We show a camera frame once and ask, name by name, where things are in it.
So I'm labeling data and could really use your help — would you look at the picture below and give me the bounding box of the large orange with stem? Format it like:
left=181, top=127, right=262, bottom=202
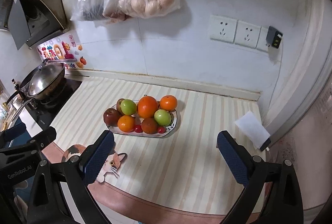
left=137, top=96, right=158, bottom=119

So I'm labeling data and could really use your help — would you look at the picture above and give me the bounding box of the black induction cooktop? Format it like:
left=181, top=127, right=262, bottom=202
left=25, top=78, right=82, bottom=130

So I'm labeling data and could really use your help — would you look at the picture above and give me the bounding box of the yellowish red apple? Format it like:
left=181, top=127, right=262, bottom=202
left=116, top=98, right=124, bottom=115

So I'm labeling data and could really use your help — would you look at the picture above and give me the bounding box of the white paper on phone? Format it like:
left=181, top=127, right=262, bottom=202
left=235, top=111, right=271, bottom=152

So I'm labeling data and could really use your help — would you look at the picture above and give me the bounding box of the floral oval ceramic plate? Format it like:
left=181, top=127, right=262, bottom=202
left=103, top=96, right=177, bottom=137

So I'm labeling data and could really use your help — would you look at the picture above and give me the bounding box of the white wall socket middle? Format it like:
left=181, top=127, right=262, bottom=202
left=234, top=21, right=261, bottom=49

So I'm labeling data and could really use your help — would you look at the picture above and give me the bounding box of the dark red apple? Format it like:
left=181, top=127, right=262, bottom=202
left=103, top=108, right=121, bottom=126

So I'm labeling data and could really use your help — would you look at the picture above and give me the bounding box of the black charger plug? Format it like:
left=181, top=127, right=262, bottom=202
left=266, top=26, right=283, bottom=49

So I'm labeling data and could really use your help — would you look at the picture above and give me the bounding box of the black range hood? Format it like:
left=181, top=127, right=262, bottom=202
left=1, top=0, right=67, bottom=50

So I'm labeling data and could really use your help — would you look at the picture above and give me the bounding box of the cherry tomato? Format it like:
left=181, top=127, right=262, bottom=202
left=134, top=125, right=143, bottom=133
left=157, top=126, right=167, bottom=134

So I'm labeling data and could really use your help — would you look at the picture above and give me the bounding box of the steel wok with lid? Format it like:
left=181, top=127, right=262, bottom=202
left=4, top=60, right=66, bottom=128

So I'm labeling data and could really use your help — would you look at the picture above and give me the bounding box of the green apple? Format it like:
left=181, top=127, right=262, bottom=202
left=120, top=99, right=137, bottom=116
left=154, top=109, right=172, bottom=127

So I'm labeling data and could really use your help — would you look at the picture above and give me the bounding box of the colourful wall sticker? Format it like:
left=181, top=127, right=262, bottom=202
left=37, top=34, right=88, bottom=69

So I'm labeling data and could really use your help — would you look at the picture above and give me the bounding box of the green apple front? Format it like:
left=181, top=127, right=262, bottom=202
left=120, top=99, right=137, bottom=116

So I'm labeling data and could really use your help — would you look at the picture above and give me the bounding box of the small dark orange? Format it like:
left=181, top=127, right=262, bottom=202
left=141, top=118, right=159, bottom=135

